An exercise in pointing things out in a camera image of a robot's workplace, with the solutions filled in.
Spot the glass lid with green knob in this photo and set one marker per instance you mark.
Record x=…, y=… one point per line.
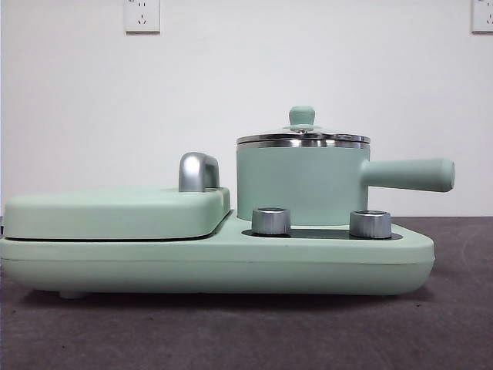
x=302, y=115

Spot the silver control knob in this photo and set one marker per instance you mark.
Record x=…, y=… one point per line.
x=370, y=223
x=270, y=221

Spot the mint green breakfast machine base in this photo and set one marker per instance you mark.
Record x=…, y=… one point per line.
x=231, y=266

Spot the white wall socket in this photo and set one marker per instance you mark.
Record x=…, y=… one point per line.
x=483, y=17
x=141, y=19

